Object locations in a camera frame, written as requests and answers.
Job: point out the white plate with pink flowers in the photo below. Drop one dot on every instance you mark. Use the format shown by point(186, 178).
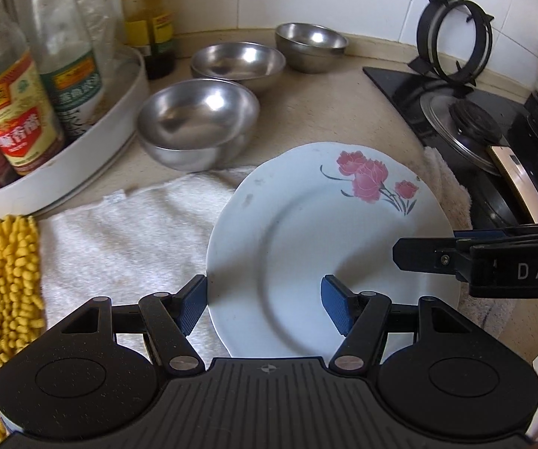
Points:
point(292, 234)

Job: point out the black glass gas stove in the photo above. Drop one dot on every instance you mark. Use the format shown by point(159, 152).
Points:
point(400, 89)

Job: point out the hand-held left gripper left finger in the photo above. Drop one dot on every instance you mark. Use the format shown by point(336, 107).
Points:
point(194, 306)

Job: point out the large steel bowl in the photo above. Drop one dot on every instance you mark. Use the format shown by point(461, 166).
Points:
point(194, 112)

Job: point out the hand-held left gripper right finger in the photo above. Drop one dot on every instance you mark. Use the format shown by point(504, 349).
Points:
point(334, 304)

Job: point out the medium steel bowl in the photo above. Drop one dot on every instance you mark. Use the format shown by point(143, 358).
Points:
point(236, 58)

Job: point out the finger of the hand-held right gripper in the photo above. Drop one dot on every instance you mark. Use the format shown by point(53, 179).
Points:
point(465, 234)
point(423, 255)

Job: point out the steel burner drip pan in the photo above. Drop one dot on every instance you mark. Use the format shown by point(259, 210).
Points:
point(442, 121)

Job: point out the white bottle tray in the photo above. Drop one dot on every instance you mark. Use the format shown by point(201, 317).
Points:
point(105, 140)

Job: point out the gold smartphone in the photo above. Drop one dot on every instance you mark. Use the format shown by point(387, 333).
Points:
point(517, 177)

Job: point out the yellow label dark sauce bottle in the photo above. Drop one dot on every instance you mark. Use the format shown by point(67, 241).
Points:
point(159, 32)

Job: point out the yellow chenille mat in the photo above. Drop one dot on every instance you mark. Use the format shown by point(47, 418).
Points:
point(12, 280)

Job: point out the red yellow label vinegar bottle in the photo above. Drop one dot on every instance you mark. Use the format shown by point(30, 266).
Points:
point(16, 121)

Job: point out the black burner cap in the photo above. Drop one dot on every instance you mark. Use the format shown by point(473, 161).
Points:
point(477, 121)

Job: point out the white towel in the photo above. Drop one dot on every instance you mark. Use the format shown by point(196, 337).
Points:
point(133, 243)

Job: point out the purple and green label bottle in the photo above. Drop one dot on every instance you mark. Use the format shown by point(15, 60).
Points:
point(70, 84)

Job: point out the small steel bowl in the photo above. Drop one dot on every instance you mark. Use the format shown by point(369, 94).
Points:
point(311, 39)

